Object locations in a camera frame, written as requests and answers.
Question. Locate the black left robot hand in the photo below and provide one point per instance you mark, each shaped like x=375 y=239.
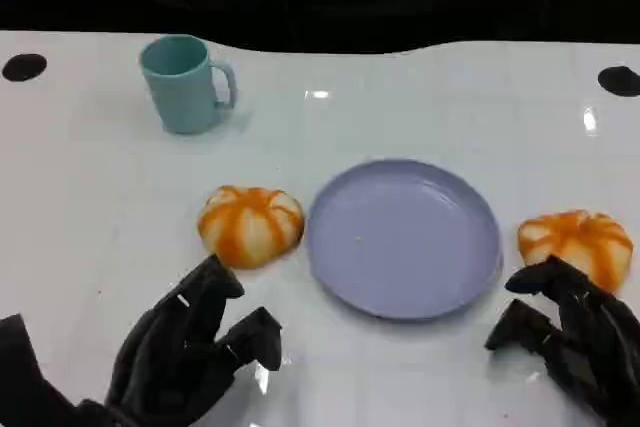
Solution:
x=170 y=347

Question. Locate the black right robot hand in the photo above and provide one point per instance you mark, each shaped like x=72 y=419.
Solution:
x=590 y=342

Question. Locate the orange white toy bread roll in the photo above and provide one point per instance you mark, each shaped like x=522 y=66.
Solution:
x=251 y=226
x=580 y=242

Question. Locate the lilac plate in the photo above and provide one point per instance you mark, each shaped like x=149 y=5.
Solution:
x=402 y=239

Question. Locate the pale green mug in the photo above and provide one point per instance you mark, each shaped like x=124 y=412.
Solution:
x=179 y=87

